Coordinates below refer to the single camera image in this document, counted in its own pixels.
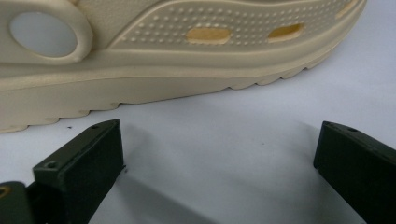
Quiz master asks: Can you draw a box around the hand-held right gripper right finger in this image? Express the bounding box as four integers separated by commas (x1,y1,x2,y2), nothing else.
313,120,396,224

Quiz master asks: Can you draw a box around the cream foam clog shoe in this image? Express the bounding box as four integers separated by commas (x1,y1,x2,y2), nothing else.
0,0,368,134

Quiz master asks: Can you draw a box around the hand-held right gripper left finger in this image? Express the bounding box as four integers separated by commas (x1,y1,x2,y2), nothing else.
32,119,125,224

